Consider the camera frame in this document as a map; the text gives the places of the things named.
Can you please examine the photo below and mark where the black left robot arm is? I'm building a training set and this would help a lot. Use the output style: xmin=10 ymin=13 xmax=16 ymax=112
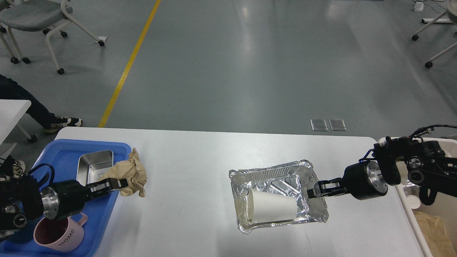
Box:
xmin=0 ymin=166 xmax=128 ymax=237

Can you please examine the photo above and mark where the left metal floor plate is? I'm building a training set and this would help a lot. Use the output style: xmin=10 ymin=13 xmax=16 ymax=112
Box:
xmin=310 ymin=119 xmax=328 ymax=132

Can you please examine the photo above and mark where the grey office chair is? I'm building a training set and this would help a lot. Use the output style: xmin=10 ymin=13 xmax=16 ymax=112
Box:
xmin=0 ymin=0 xmax=105 ymax=75

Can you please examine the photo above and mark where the beige plastic bin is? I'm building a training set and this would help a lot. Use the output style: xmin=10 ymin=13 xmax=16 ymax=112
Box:
xmin=377 ymin=137 xmax=457 ymax=257

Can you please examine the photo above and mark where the pink ribbed mug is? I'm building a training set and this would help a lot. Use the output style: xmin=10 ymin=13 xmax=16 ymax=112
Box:
xmin=33 ymin=213 xmax=88 ymax=252

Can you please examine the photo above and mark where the stainless steel rectangular tin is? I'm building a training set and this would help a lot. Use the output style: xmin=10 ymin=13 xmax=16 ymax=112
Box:
xmin=76 ymin=150 xmax=113 ymax=186

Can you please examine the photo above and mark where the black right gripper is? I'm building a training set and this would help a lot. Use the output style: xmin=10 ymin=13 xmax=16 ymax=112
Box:
xmin=307 ymin=161 xmax=388 ymax=200

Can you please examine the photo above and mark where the right metal floor plate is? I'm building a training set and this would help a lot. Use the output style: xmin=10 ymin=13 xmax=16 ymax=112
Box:
xmin=329 ymin=119 xmax=347 ymax=132

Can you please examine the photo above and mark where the white side table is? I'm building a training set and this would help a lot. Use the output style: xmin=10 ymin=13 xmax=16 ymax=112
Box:
xmin=0 ymin=99 xmax=36 ymax=143

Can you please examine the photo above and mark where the white paper cup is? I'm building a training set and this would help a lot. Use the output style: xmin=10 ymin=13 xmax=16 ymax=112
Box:
xmin=247 ymin=189 xmax=298 ymax=225

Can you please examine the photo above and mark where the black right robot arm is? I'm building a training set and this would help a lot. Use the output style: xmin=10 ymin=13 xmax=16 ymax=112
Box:
xmin=307 ymin=124 xmax=457 ymax=205

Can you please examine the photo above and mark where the brown paper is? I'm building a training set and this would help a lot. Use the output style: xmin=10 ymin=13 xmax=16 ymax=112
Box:
xmin=98 ymin=148 xmax=147 ymax=197

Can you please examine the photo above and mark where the white chair base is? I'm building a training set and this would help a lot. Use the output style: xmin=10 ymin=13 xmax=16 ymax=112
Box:
xmin=412 ymin=0 xmax=457 ymax=69

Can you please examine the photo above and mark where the person in dark trousers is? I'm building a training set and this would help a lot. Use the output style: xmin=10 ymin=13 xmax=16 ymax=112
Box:
xmin=0 ymin=75 xmax=83 ymax=182

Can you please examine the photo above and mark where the metal floor plate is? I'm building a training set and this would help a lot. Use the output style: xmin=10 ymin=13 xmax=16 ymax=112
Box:
xmin=329 ymin=119 xmax=347 ymax=132
xmin=310 ymin=119 xmax=328 ymax=132

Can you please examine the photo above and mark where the blue plastic tray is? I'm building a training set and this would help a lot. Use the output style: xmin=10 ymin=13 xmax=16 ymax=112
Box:
xmin=0 ymin=139 xmax=132 ymax=257

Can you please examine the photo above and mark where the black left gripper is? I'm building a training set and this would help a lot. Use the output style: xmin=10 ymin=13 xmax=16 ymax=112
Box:
xmin=41 ymin=178 xmax=129 ymax=221

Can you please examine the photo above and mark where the aluminium foil tray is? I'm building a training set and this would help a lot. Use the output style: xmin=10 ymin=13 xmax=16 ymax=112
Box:
xmin=228 ymin=160 xmax=329 ymax=234

